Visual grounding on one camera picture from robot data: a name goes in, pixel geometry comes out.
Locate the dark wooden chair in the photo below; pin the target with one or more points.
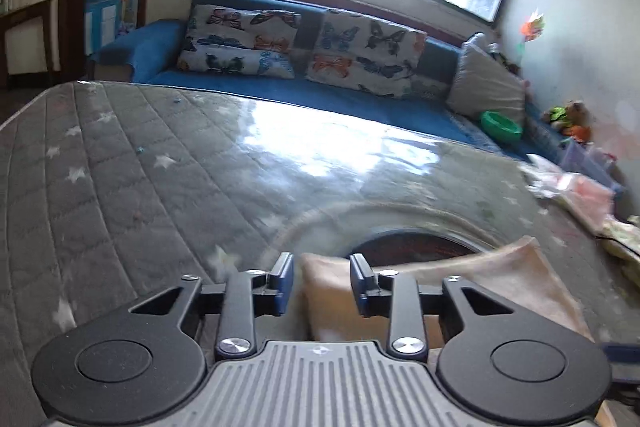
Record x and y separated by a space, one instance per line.
27 42

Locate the blue sofa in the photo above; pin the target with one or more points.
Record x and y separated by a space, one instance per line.
350 107

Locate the beige cloth garment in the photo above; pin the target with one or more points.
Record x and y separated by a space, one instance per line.
520 287

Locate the green bowl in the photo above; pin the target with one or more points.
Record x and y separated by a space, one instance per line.
500 124

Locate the grey pillow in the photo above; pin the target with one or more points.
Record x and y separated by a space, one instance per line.
482 82

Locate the clear plastic packets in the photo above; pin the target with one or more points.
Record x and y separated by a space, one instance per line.
575 189

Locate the grey quilted star mat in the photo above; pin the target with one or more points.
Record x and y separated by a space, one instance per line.
115 187

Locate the plush toys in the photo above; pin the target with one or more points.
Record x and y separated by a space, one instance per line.
567 119

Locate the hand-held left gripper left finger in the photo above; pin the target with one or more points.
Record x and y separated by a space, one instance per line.
284 283

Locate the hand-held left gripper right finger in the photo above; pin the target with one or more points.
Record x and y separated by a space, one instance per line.
358 286

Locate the orange pinwheel toy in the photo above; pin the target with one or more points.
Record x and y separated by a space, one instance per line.
533 27

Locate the yellow-green cloth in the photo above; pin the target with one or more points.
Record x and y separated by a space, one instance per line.
622 237

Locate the large butterfly print pillow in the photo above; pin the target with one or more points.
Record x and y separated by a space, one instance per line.
365 52

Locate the blue and white cabinet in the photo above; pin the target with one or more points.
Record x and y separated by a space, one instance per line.
102 19

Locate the clear plastic storage box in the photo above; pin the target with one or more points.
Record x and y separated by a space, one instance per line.
590 162

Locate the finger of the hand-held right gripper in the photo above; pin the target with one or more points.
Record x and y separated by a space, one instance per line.
625 354

